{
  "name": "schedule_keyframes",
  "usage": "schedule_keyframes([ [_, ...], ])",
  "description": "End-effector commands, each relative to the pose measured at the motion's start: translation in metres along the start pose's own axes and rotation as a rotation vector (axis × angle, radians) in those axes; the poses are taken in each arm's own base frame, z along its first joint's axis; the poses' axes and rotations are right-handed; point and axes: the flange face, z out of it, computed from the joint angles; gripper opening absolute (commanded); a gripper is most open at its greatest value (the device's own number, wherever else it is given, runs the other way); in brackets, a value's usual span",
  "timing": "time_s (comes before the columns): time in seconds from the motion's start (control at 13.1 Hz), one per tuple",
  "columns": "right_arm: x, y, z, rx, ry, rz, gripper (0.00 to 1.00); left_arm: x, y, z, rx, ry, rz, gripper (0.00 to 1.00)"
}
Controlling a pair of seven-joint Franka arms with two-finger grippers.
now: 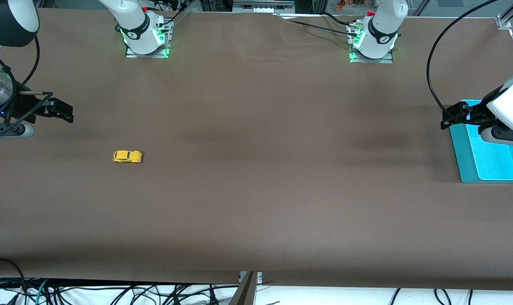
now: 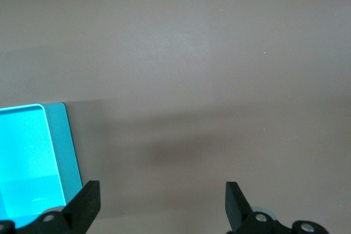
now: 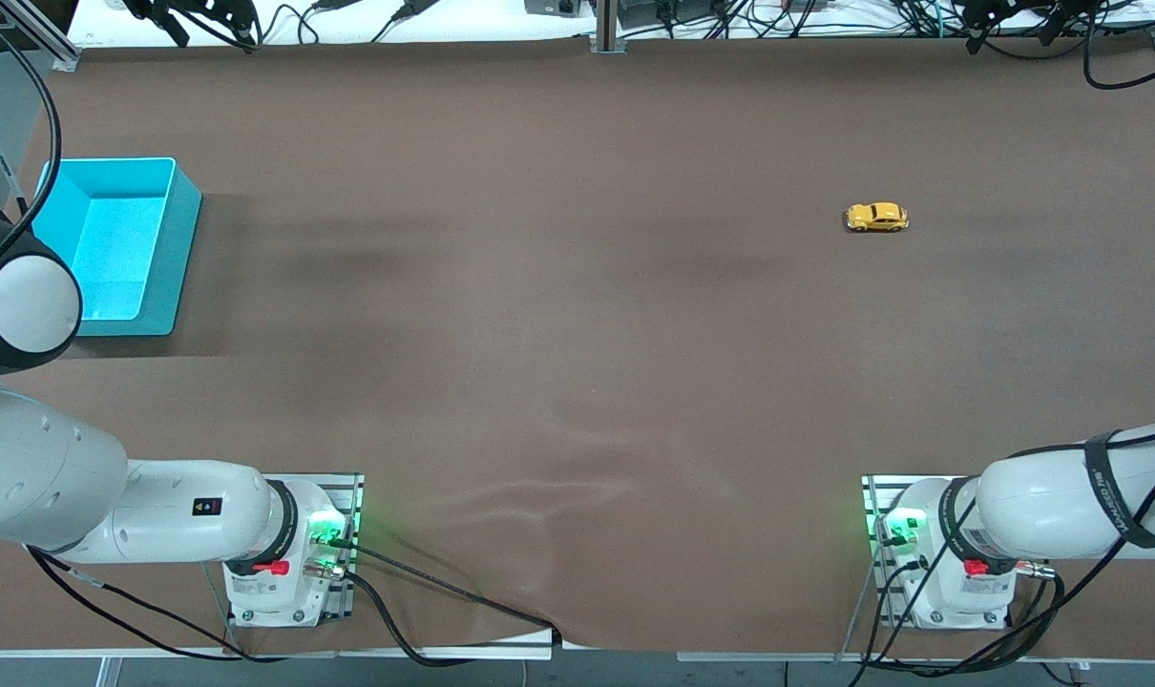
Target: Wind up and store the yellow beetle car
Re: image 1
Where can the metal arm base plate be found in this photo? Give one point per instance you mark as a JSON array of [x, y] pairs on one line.
[[131, 54], [388, 60]]

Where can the white power strip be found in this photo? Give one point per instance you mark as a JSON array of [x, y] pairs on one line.
[[263, 9]]

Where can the teal plastic bin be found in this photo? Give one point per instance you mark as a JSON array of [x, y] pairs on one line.
[[489, 165]]

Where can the metal table bracket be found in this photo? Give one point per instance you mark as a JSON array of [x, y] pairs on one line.
[[246, 292]]

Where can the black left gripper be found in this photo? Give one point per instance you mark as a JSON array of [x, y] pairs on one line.
[[478, 113]]

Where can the yellow beetle toy car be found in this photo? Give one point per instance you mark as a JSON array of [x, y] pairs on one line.
[[127, 156]]

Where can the brown table cover mat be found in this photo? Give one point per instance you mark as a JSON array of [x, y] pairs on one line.
[[256, 190]]

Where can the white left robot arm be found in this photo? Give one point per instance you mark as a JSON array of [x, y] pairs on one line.
[[379, 38]]

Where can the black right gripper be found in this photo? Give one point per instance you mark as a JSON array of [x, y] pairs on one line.
[[22, 105]]

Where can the aluminium frame profile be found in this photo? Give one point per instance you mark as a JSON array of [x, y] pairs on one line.
[[504, 21]]

